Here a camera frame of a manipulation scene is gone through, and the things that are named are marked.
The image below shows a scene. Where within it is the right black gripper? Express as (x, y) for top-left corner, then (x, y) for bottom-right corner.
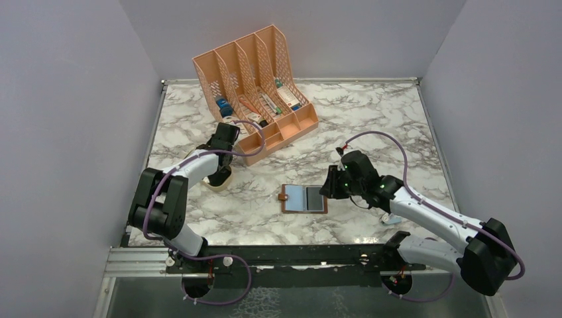
(320, 164), (365, 199)

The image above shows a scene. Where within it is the brown leather card holder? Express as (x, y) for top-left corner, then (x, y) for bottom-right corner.
(278, 184), (328, 214)

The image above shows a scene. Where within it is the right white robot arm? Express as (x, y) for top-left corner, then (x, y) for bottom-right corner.
(319, 150), (516, 296)

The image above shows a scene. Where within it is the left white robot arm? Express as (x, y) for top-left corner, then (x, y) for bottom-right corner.
(128, 123), (240, 272)

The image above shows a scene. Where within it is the tan oval tray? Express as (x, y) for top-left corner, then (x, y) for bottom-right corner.
(201, 174), (233, 192)

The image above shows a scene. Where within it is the small white blue object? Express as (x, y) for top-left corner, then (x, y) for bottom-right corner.
(380, 213), (402, 226)

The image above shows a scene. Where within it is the pink plastic file organizer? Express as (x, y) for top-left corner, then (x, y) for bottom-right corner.
(192, 25), (319, 166)

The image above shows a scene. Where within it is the red white box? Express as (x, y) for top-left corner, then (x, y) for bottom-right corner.
(277, 85), (302, 111)

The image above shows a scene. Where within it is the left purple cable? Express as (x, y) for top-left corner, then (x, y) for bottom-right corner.
(142, 120), (267, 307)

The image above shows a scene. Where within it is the purple cable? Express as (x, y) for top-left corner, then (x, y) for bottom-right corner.
(142, 120), (267, 307)
(342, 131), (526, 303)

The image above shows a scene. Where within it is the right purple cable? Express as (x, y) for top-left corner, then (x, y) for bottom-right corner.
(342, 131), (526, 303)

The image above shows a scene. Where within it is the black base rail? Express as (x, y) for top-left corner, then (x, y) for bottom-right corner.
(166, 244), (426, 289)

